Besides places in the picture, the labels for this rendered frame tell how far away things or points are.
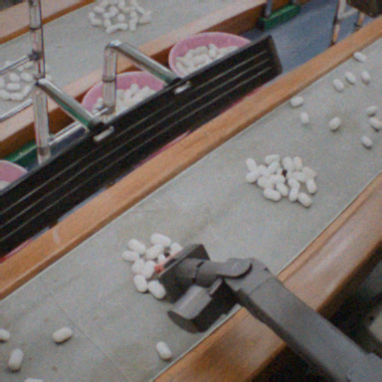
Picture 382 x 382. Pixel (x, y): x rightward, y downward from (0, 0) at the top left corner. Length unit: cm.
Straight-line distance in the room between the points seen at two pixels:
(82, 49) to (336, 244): 85
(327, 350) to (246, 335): 36
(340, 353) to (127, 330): 48
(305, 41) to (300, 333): 127
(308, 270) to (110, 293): 37
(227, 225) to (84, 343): 38
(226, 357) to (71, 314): 29
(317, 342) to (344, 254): 49
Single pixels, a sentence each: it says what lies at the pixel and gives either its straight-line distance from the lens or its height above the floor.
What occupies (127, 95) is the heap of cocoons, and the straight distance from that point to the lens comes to 148.
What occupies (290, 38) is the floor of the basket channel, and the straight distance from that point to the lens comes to 190.
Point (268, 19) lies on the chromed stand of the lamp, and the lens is 189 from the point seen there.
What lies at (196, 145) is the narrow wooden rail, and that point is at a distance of 133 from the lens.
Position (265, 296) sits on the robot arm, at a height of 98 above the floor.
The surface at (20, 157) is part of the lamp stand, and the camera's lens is 139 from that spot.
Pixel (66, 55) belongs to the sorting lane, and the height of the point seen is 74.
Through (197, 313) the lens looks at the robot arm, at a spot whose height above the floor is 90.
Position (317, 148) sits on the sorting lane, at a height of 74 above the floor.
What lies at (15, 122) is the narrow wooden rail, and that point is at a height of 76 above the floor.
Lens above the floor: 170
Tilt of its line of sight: 49 degrees down
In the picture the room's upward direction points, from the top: 7 degrees clockwise
